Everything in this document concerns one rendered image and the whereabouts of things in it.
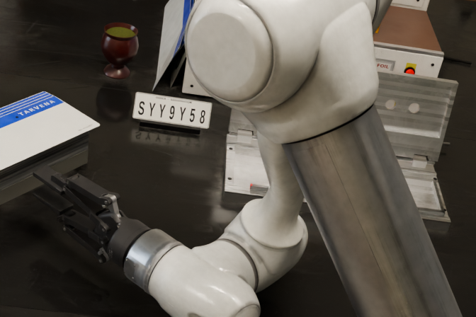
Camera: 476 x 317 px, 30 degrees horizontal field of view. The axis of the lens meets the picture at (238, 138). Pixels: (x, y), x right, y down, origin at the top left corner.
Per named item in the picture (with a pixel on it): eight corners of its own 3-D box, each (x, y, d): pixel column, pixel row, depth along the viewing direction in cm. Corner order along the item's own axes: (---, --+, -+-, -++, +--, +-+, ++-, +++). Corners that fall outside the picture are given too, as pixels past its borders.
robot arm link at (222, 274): (139, 313, 133) (196, 275, 143) (218, 371, 126) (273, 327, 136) (149, 257, 128) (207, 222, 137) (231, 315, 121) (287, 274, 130)
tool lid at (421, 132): (241, 51, 175) (241, 48, 176) (227, 139, 182) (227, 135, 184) (458, 83, 178) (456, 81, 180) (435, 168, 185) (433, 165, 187)
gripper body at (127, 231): (126, 240, 132) (83, 210, 136) (121, 282, 137) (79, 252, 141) (160, 220, 137) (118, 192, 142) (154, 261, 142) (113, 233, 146)
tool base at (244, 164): (222, 200, 168) (225, 185, 166) (225, 141, 186) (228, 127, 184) (448, 231, 172) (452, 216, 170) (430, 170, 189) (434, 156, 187)
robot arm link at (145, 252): (144, 306, 134) (116, 286, 136) (184, 279, 140) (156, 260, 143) (150, 260, 129) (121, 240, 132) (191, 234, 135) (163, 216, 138)
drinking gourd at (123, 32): (141, 71, 205) (146, 27, 199) (125, 86, 198) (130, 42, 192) (108, 60, 207) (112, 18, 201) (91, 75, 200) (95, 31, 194)
